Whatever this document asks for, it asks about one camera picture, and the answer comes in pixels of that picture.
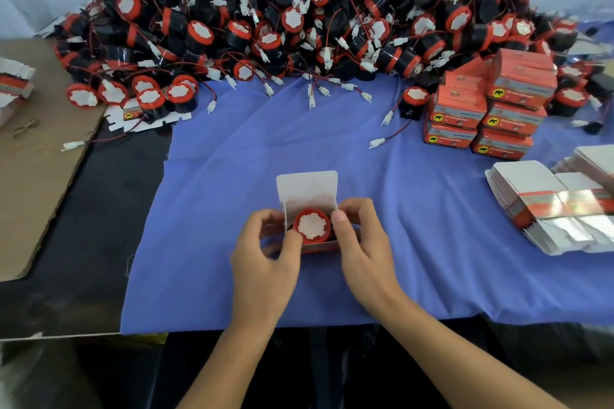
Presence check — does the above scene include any person's right hand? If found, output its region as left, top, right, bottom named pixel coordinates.
left=330, top=197, right=406, bottom=321

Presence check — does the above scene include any person's left hand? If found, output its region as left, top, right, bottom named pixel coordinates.
left=230, top=209, right=304, bottom=330

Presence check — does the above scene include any single red black buzzer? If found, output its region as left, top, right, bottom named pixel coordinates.
left=369, top=86, right=433, bottom=149
left=292, top=209, right=333, bottom=245

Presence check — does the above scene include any stack of paper boxes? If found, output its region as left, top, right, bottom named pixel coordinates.
left=484, top=145, right=614, bottom=256
left=0, top=59, right=36, bottom=127

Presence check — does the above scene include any pile of black red buzzers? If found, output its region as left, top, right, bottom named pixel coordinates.
left=52, top=0, right=614, bottom=127

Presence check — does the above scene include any person's right forearm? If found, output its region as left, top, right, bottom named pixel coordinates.
left=376, top=291, right=567, bottom=409

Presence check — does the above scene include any person's left forearm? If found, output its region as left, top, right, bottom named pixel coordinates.
left=177, top=313, right=289, bottom=409

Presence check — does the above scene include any blue cloth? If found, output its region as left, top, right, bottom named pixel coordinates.
left=120, top=25, right=614, bottom=333

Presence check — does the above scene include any brown cardboard sheet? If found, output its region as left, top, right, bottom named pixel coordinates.
left=0, top=36, right=107, bottom=282

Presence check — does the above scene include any rubber band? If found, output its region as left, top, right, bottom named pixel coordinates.
left=12, top=116, right=40, bottom=134

